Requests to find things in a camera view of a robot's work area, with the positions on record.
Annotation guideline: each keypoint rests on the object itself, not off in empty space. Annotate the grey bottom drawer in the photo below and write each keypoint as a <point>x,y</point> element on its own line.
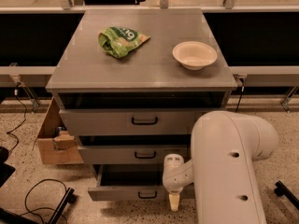
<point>128,182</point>

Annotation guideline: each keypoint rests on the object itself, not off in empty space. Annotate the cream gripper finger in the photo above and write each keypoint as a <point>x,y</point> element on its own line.
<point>174,201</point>

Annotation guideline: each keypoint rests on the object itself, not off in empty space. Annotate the green chip bag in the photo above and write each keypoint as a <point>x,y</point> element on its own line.
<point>120,41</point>

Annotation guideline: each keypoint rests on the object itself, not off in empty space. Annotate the black stand leg right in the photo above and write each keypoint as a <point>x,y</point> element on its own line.
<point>282,190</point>

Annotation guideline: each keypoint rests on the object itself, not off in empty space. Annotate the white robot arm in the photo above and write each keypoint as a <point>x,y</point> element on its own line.
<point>224,146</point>

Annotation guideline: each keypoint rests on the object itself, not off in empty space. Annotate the cardboard box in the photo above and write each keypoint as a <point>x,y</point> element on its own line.
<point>55,144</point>

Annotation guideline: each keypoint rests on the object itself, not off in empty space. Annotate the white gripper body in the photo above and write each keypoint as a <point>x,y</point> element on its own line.
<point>172,182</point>

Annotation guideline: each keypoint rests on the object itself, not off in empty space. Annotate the black stand leg left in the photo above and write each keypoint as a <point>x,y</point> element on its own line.
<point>69,198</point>

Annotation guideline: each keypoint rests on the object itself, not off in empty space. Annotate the grey top drawer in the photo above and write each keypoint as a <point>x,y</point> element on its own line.
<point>95,122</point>

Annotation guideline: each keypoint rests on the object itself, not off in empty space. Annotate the grey drawer cabinet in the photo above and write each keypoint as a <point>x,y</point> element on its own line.
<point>149,77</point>

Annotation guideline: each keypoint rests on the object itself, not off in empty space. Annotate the white bowl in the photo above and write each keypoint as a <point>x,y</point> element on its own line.
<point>194,55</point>

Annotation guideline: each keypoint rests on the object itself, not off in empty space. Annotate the black stand leg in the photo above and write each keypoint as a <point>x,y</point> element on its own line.
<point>282,190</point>
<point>69,198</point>

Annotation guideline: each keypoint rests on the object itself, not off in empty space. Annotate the grey middle drawer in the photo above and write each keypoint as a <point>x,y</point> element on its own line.
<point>142,154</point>

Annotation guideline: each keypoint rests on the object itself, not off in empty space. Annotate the grey drawer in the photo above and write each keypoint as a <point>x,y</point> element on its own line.
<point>95,122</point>
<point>142,154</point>
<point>128,182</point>

